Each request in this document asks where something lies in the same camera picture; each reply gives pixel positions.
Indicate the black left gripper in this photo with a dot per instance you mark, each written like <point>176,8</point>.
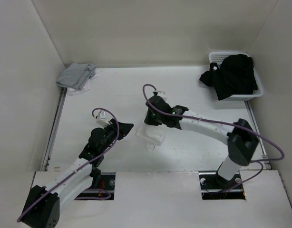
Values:
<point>124,129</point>

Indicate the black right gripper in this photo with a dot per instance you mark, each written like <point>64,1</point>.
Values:
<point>149,120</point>

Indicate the white tank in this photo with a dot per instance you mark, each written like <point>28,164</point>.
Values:
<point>152,135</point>
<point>85,88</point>

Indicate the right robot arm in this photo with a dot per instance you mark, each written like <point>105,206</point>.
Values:
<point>241,143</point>

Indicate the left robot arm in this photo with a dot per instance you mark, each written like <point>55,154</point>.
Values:
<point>44,204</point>

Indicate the folded white tank top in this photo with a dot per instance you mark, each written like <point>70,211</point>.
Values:
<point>85,88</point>

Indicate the folded grey tank top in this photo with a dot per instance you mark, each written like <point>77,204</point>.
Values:
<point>76,76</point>

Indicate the black tank top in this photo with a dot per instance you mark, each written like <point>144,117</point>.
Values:
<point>234,76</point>

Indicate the white plastic basket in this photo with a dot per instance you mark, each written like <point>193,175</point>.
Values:
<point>218,58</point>

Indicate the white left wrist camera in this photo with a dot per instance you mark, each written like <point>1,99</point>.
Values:
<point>101,119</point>

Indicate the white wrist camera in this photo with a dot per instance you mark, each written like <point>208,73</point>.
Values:
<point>101,119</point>
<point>159,93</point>

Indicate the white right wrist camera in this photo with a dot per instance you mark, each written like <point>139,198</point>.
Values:
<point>159,93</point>

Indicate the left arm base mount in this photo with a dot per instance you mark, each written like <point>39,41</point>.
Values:
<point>101,189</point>

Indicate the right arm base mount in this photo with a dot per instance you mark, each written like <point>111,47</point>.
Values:
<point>214,187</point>

